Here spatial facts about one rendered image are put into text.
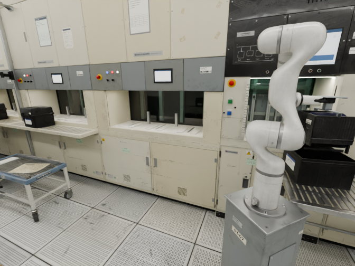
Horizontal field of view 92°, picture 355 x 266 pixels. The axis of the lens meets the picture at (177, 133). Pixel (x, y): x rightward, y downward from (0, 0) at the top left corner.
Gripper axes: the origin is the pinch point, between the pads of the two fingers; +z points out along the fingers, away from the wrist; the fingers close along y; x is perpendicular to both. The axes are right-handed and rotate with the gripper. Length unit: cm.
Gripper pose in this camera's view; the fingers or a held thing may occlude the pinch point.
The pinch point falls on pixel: (328, 100)
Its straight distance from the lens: 134.1
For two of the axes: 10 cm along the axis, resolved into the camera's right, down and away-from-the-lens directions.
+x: 0.0, -9.6, -2.6
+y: -2.1, 2.6, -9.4
